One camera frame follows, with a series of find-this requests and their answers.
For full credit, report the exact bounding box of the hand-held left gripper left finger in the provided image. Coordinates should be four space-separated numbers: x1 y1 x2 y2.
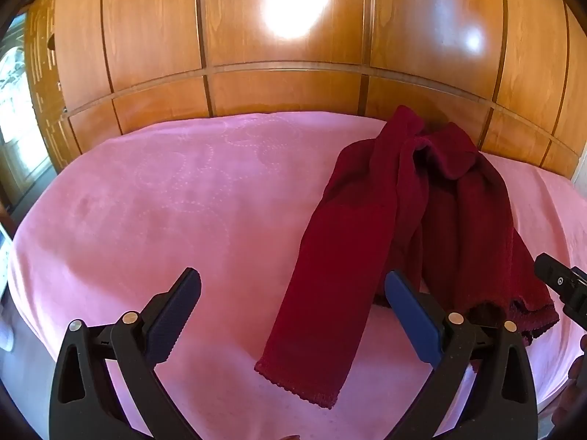
50 267 201 440

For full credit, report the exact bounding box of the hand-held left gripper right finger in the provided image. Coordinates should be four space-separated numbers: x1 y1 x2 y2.
385 269 538 440

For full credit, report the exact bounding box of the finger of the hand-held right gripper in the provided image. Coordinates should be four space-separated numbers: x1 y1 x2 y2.
534 252 587 331

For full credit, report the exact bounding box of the dark red knit sweater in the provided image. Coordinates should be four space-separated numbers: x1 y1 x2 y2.
254 104 561 410

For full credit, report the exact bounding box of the person's right hand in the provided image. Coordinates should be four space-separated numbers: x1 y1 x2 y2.
550 334 587 428

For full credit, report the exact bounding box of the pink blanket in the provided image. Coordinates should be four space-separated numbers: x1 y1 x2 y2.
7 111 587 440

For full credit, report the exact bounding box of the wooden wardrobe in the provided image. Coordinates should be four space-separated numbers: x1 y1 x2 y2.
23 0 587 184

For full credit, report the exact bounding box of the window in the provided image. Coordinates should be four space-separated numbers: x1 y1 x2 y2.
0 13 52 205

